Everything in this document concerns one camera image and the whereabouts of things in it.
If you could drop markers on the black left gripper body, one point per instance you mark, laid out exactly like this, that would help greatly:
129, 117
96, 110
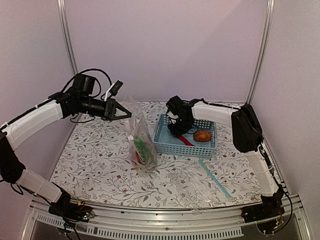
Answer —
110, 102

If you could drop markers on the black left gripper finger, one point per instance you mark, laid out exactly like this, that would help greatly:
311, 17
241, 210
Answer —
120, 117
121, 111

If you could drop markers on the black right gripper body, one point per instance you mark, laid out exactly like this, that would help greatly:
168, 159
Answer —
182, 127

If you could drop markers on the red chili pepper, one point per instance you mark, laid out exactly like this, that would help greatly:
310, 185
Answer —
185, 141

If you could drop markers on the brown potato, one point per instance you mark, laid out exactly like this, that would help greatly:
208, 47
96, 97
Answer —
202, 136

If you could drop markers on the smooth green cucumber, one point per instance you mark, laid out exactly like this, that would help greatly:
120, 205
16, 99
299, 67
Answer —
146, 152

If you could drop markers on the clear pink zipper bag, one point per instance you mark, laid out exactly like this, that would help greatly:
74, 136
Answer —
137, 126

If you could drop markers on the red lychee fruit bunch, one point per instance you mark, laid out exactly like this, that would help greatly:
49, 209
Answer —
136, 161

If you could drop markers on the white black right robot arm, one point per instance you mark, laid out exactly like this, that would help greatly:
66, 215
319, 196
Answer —
247, 137

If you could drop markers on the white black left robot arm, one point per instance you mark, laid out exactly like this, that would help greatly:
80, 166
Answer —
80, 95

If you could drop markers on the clear blue zipper bag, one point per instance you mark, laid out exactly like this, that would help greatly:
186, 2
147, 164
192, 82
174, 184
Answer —
197, 188

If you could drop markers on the light blue plastic basket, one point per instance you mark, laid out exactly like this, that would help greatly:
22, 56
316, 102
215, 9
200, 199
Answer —
166, 143

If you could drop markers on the floral patterned table mat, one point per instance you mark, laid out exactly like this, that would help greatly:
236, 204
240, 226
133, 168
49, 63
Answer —
95, 166

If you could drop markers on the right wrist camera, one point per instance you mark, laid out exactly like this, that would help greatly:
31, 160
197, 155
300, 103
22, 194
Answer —
173, 118

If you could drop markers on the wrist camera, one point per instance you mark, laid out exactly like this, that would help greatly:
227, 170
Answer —
112, 91
173, 118

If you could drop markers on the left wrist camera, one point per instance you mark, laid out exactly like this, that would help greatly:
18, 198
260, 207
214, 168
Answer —
112, 91

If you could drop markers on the front aluminium rail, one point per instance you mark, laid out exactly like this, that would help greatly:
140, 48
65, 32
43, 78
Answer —
118, 222

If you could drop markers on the small circuit board with wires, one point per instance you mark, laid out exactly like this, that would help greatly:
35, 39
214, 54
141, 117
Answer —
83, 212

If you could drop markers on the left aluminium frame post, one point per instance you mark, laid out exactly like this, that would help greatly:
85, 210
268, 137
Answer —
61, 7

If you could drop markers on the aluminium frame post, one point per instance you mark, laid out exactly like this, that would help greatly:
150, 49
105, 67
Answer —
270, 5
61, 7

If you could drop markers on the right aluminium frame post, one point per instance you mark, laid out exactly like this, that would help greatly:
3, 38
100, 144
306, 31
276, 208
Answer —
270, 5

